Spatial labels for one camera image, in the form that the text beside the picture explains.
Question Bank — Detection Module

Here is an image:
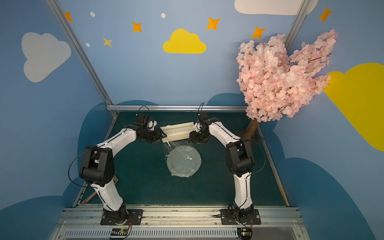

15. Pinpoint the cream plastic wrap dispenser box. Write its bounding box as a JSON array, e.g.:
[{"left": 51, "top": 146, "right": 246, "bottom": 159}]
[{"left": 160, "top": 122, "right": 198, "bottom": 143}]

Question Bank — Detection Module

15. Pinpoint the clear plastic wrap sheet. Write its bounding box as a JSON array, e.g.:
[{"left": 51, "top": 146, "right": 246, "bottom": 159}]
[{"left": 163, "top": 141, "right": 202, "bottom": 178}]

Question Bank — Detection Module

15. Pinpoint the grey round plate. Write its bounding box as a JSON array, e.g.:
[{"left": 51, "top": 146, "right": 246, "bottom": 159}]
[{"left": 167, "top": 146, "right": 202, "bottom": 178}]

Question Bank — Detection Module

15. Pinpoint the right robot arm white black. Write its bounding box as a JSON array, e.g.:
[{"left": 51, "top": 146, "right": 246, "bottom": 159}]
[{"left": 189, "top": 112, "right": 255, "bottom": 222}]

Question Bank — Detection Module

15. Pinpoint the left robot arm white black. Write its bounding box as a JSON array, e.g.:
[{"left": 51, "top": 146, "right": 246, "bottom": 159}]
[{"left": 79, "top": 114, "right": 167, "bottom": 226}]

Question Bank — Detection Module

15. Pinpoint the horizontal aluminium back bar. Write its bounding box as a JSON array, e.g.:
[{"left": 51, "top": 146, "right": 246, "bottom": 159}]
[{"left": 106, "top": 105, "right": 247, "bottom": 113}]

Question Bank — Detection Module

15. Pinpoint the brown slotted spatula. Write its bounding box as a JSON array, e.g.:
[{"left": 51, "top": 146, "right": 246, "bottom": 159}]
[{"left": 81, "top": 176, "right": 119, "bottom": 205}]

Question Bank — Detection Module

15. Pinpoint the pink blossom artificial tree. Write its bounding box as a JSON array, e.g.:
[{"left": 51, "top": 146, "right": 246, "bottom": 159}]
[{"left": 236, "top": 30, "right": 338, "bottom": 138}]

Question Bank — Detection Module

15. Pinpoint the left small circuit board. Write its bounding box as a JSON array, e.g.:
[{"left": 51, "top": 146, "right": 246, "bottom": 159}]
[{"left": 110, "top": 228, "right": 129, "bottom": 240}]

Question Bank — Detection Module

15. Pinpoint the small circuit board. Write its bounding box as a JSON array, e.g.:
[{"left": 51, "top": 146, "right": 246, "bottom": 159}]
[
  {"left": 237, "top": 228, "right": 253, "bottom": 240},
  {"left": 110, "top": 228, "right": 129, "bottom": 240}
]

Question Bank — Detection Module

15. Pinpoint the right small circuit board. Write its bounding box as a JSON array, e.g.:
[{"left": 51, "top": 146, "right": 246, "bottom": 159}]
[{"left": 237, "top": 228, "right": 253, "bottom": 240}]

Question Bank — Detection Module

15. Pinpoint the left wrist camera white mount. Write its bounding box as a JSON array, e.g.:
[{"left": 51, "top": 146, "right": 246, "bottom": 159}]
[{"left": 148, "top": 120, "right": 157, "bottom": 131}]

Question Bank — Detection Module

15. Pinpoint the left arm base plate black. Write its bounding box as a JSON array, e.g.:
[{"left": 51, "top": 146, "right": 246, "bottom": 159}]
[{"left": 100, "top": 209, "right": 144, "bottom": 226}]

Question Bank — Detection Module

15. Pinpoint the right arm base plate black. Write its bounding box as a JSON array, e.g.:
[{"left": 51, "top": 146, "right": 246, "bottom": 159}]
[{"left": 218, "top": 209, "right": 262, "bottom": 225}]

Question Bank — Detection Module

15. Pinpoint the aluminium rail frame front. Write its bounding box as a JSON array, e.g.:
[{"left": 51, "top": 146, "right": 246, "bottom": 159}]
[{"left": 50, "top": 205, "right": 310, "bottom": 240}]

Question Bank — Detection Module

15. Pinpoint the left aluminium corner post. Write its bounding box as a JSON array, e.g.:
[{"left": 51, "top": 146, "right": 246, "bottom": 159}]
[{"left": 46, "top": 0, "right": 113, "bottom": 106}]

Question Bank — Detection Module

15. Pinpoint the aluminium corner post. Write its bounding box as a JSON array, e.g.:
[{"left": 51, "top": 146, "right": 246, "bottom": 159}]
[
  {"left": 285, "top": 0, "right": 311, "bottom": 52},
  {"left": 46, "top": 0, "right": 113, "bottom": 106}
]

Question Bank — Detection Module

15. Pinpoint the right aluminium corner post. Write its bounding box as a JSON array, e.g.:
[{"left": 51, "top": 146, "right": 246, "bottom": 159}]
[{"left": 285, "top": 0, "right": 311, "bottom": 52}]

